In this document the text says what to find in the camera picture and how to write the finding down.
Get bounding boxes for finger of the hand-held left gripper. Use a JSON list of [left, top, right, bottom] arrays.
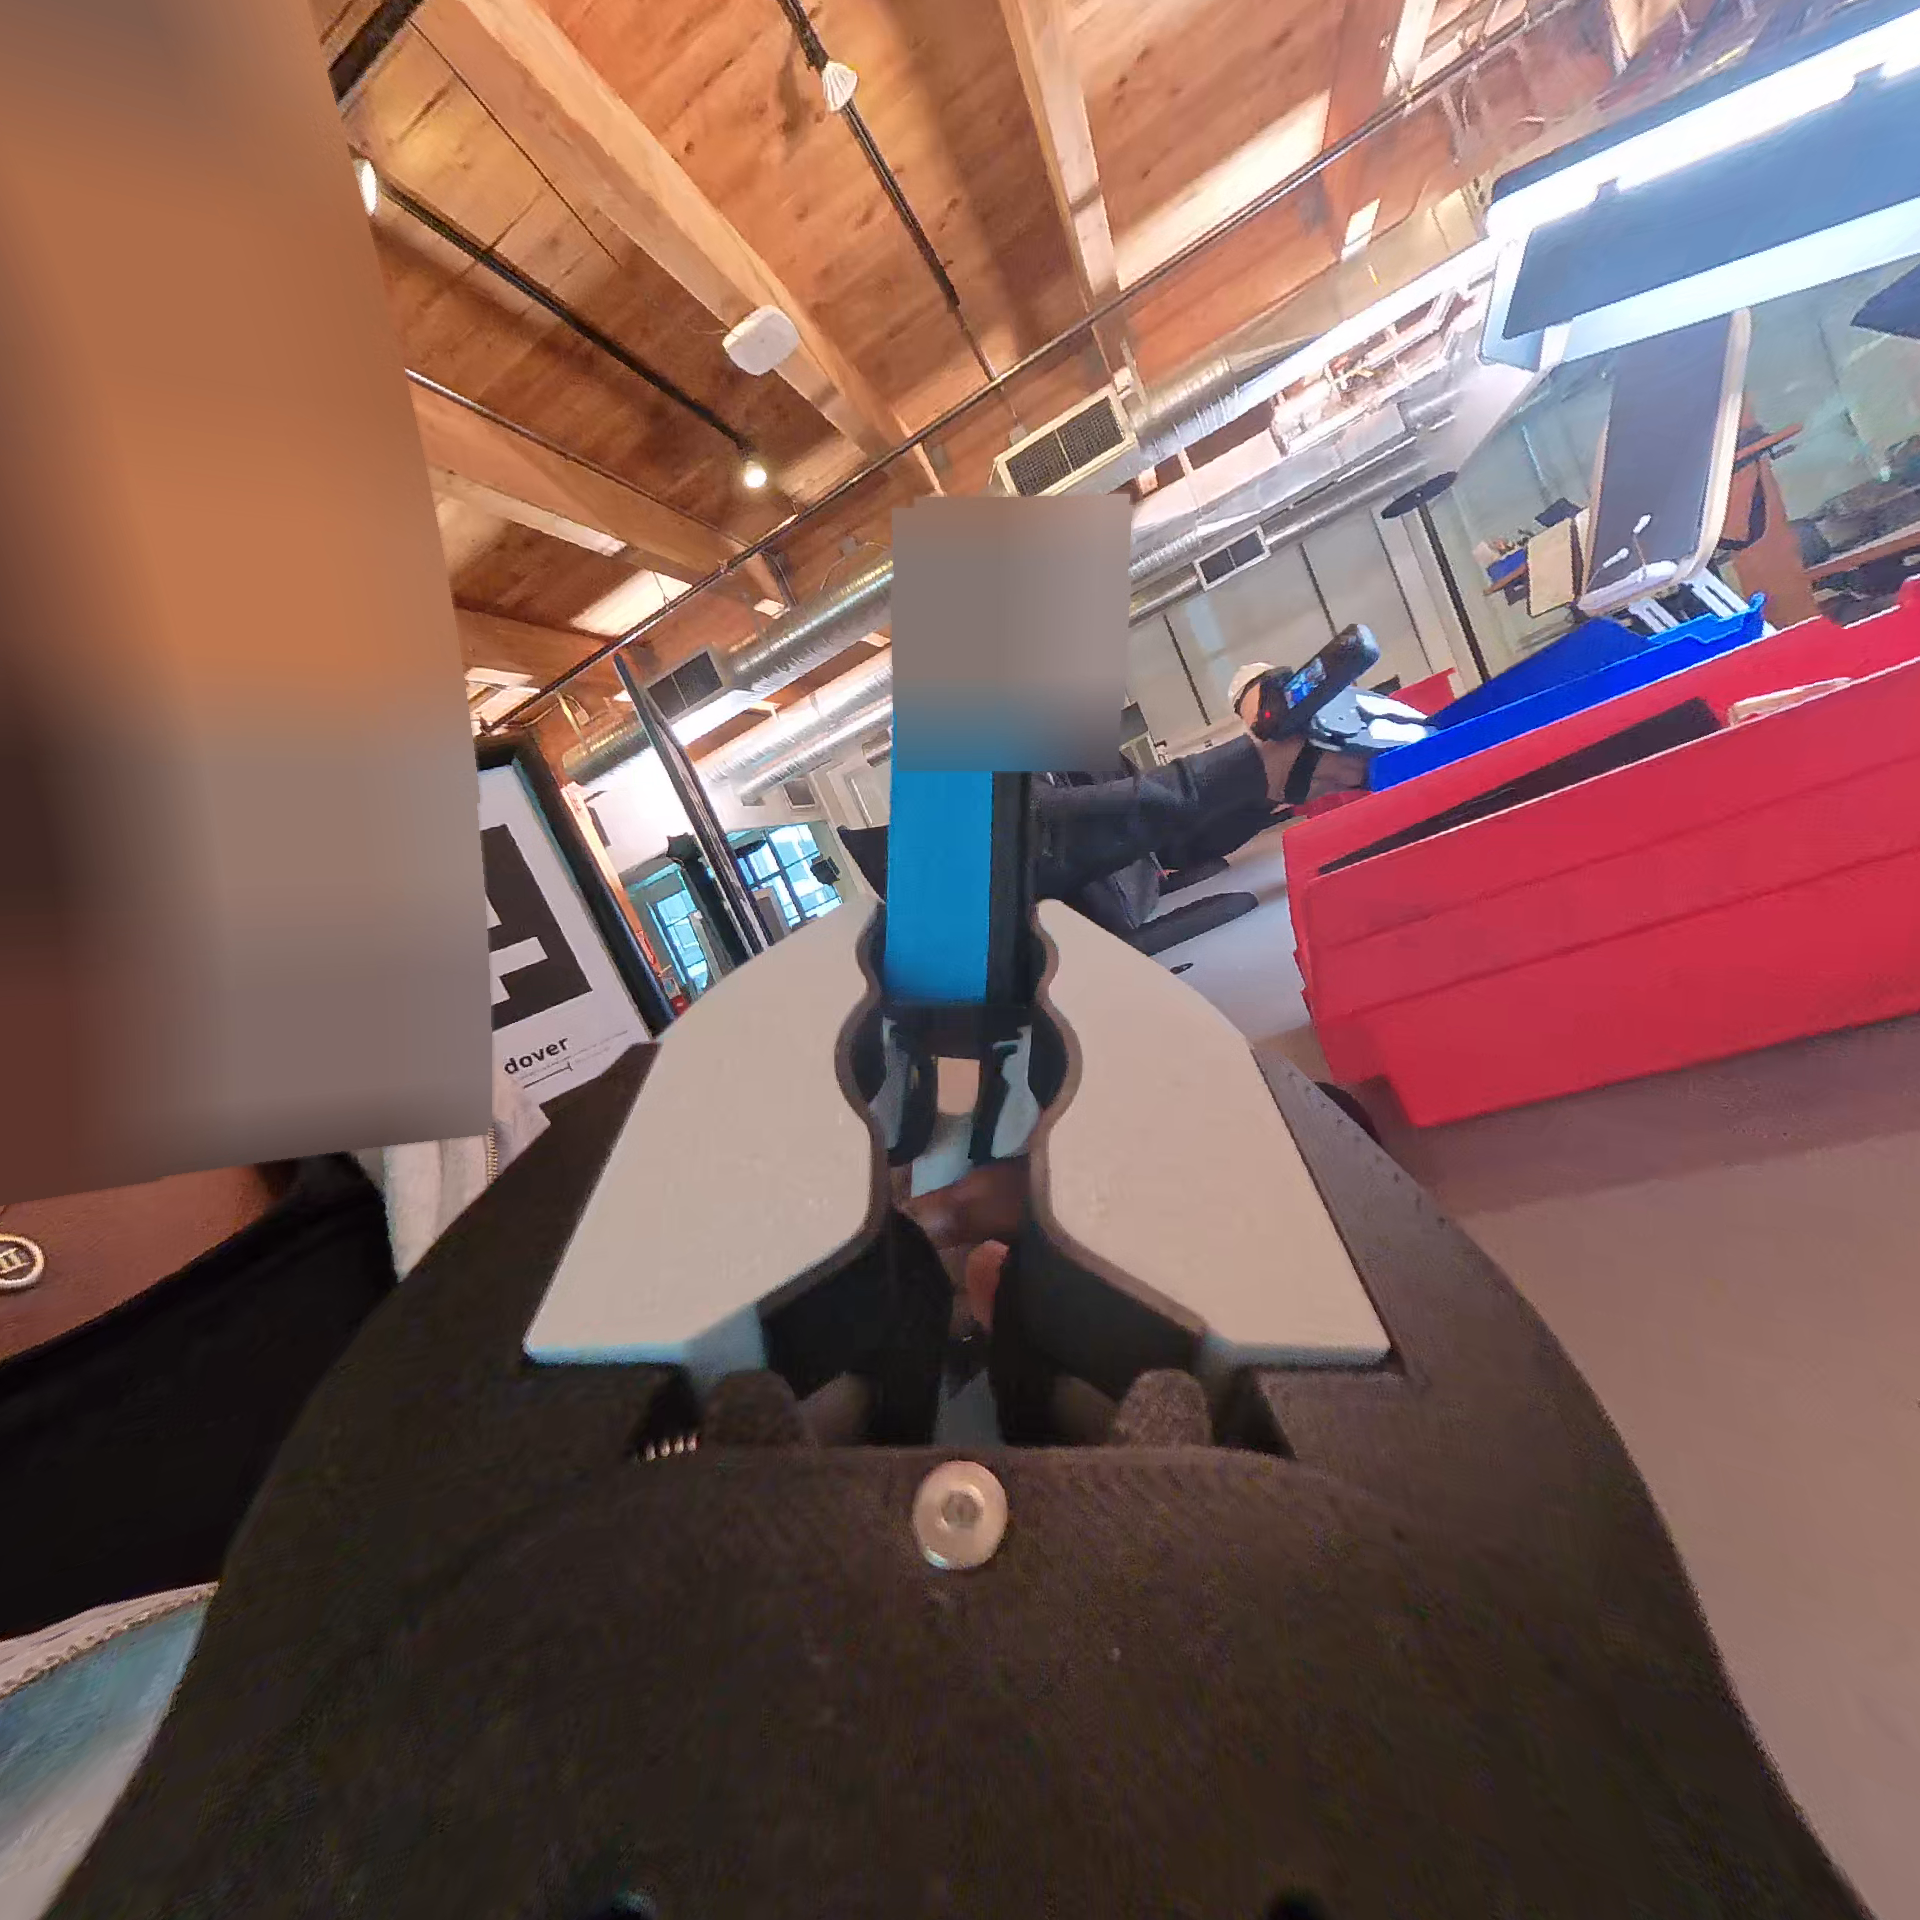
[[967, 1007, 1041, 1167], [883, 1007, 945, 1167]]

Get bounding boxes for large red storage bin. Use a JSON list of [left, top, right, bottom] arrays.
[[1283, 576, 1920, 1130]]

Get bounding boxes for silver air duct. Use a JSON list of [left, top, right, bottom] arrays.
[[562, 239, 1503, 797]]

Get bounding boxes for black flat pad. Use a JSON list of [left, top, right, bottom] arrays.
[[1318, 694, 1728, 876]]

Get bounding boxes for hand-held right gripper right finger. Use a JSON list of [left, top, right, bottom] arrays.
[[1027, 896, 1398, 1373]]

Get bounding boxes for blue and black tool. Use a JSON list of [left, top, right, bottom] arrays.
[[883, 768, 1041, 1010]]

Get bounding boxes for black honeycomb pad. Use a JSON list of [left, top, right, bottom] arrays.
[[1133, 890, 1262, 952]]

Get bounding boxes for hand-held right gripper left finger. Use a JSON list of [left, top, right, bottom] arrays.
[[520, 892, 904, 1368]]

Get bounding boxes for blue storage bin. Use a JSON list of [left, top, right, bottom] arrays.
[[1368, 596, 1770, 792]]

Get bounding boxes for black display board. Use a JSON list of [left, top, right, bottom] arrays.
[[1576, 307, 1754, 616]]

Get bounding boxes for overhead light panel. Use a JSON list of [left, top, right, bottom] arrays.
[[1478, 0, 1920, 367]]

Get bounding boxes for person's left hand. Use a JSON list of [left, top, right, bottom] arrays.
[[909, 1160, 1039, 1338]]

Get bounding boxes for framed marker sign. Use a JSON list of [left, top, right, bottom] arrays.
[[478, 743, 649, 1120]]

